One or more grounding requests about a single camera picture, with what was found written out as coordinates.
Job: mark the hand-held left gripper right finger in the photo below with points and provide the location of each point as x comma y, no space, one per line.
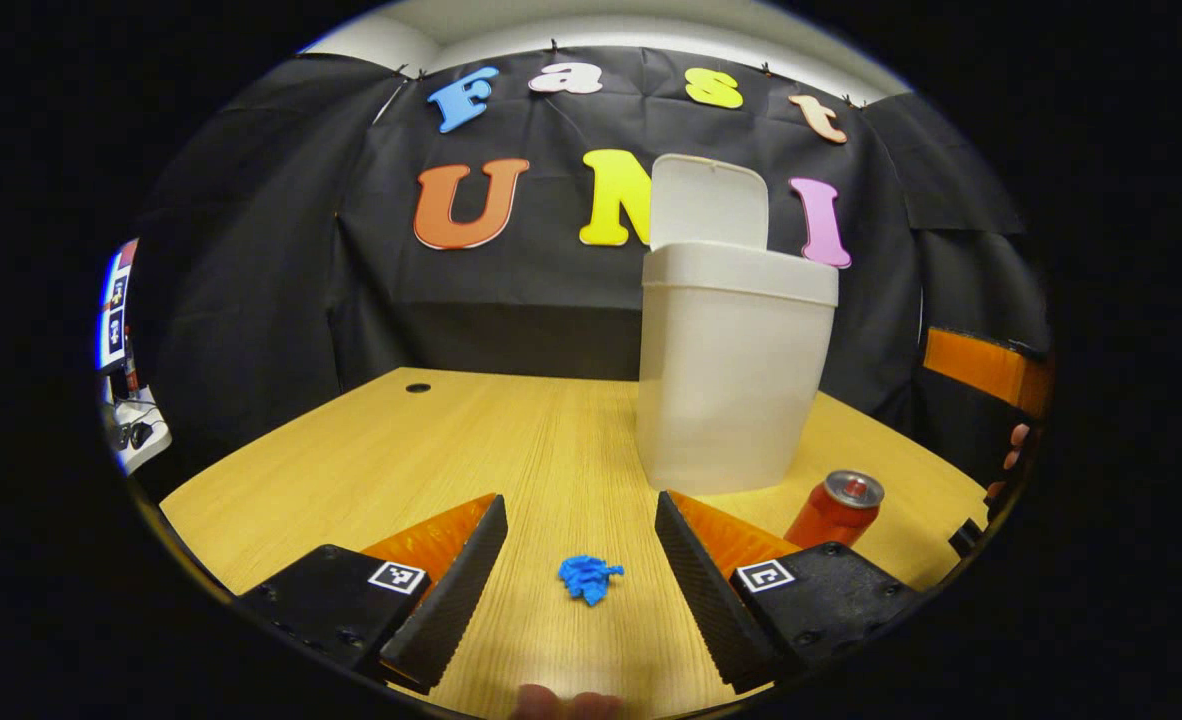
706,600

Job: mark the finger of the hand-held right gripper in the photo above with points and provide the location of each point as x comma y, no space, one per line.
981,370

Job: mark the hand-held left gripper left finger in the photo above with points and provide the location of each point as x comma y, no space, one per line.
456,600

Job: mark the blue paper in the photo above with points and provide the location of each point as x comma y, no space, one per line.
589,578

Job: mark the red pop can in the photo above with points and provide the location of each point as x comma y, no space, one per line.
831,515

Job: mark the white desktop garbage bin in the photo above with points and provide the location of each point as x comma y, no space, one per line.
726,370

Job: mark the wooden desktop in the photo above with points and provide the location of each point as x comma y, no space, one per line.
451,450

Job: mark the white keyboard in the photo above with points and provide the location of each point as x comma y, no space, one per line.
146,450

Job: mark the black backdrop cloth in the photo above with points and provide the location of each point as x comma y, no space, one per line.
281,300

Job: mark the computer monitor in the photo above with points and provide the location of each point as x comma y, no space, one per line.
116,310

